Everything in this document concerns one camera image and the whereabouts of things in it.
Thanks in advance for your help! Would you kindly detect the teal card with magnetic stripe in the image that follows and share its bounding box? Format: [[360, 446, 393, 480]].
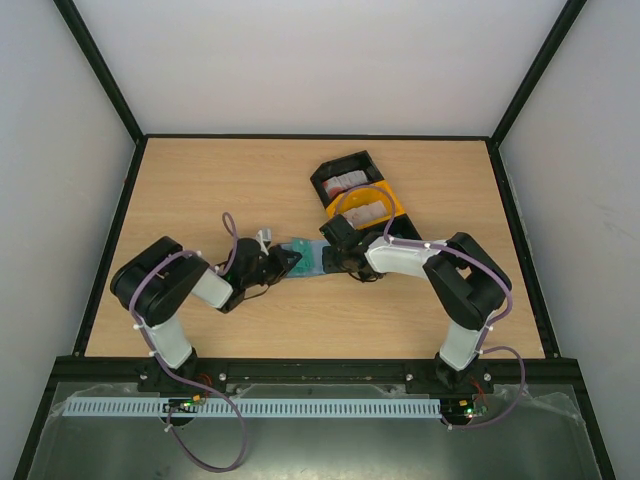
[[291, 238, 315, 270]]

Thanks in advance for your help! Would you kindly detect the teal card holder wallet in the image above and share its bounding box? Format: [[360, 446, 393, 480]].
[[281, 238, 329, 279]]

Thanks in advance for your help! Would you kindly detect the black enclosure frame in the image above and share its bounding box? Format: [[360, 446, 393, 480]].
[[9, 0, 616, 480]]

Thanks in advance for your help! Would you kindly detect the white slotted cable duct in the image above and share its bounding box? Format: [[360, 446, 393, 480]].
[[61, 397, 441, 419]]

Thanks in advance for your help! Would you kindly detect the red white card stack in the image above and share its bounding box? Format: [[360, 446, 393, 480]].
[[322, 170, 368, 198]]

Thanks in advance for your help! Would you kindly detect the black bin with red cards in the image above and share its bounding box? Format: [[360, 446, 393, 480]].
[[310, 150, 384, 207]]

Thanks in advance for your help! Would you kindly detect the white pink card stack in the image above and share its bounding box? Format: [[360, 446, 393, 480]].
[[342, 201, 389, 228]]

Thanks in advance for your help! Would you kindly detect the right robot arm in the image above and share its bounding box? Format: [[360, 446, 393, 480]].
[[320, 215, 513, 392]]

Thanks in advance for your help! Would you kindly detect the black bin with teal cards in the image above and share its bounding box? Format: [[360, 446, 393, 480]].
[[356, 214, 422, 240]]

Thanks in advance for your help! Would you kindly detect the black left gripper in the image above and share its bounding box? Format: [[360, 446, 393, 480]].
[[243, 245, 302, 290]]

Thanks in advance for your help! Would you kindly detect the yellow plastic bin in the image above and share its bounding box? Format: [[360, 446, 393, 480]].
[[325, 181, 406, 220]]

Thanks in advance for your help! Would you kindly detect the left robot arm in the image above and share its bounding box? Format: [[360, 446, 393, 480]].
[[110, 236, 303, 385]]

